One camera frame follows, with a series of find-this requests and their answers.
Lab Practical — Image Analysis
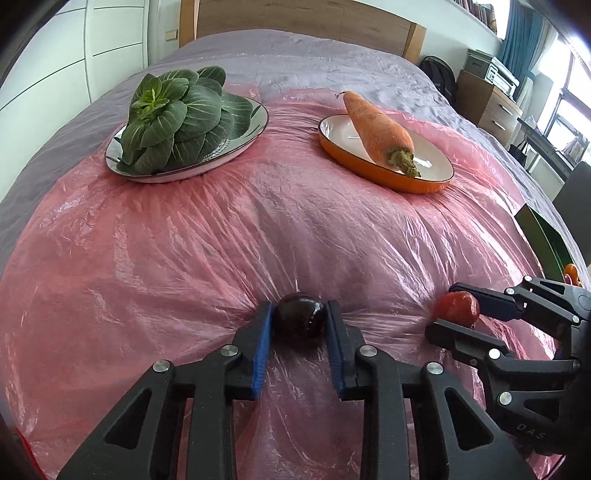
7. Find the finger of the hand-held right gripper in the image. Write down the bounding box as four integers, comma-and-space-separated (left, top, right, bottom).
449, 275, 591, 329
425, 320, 580, 408

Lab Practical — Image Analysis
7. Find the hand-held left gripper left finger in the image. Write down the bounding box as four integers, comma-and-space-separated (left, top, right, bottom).
58, 301, 273, 480

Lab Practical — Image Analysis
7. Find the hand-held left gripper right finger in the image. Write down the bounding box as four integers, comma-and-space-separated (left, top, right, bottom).
325, 300, 539, 480

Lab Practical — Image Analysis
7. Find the red plum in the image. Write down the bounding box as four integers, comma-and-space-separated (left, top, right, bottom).
434, 291, 481, 329

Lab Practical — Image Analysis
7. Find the dark purple plum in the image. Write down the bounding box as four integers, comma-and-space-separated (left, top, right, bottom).
273, 293, 329, 343

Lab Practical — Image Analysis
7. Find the green tray box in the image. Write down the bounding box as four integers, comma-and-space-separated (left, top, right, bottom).
515, 203, 580, 282

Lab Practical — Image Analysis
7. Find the pink plastic sheet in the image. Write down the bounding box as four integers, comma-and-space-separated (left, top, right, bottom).
0, 83, 561, 480

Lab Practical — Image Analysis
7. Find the dark chair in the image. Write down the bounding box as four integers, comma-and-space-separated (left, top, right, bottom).
551, 161, 591, 266

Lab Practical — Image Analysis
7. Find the orange oval dish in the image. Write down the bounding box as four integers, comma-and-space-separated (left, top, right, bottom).
318, 114, 455, 195

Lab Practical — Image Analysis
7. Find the desk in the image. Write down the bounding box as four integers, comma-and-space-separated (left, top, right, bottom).
517, 117, 578, 181

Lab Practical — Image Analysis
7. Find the wooden dresser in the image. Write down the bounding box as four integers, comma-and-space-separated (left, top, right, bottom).
457, 70, 524, 148

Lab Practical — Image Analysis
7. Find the carrot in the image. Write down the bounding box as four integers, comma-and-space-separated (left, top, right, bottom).
339, 91, 422, 178

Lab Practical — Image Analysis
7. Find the white oval plate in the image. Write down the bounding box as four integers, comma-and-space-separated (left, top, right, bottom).
105, 96, 269, 184

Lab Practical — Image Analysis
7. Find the black backpack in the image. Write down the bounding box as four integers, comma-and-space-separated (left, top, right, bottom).
419, 55, 458, 104

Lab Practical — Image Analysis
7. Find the white printer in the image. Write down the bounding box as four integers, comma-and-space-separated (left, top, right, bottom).
464, 48, 520, 96

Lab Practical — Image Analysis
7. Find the green bok choy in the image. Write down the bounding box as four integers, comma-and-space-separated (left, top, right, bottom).
116, 66, 254, 175

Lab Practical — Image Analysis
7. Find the teal curtain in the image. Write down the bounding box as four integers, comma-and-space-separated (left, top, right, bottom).
501, 0, 555, 81

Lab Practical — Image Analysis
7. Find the row of books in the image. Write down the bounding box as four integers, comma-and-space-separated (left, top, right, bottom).
462, 0, 499, 35

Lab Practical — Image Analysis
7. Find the wooden headboard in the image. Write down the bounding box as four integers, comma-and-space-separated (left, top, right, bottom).
179, 0, 426, 64

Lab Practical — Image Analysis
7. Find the white wardrobe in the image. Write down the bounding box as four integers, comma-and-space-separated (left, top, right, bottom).
0, 0, 148, 121

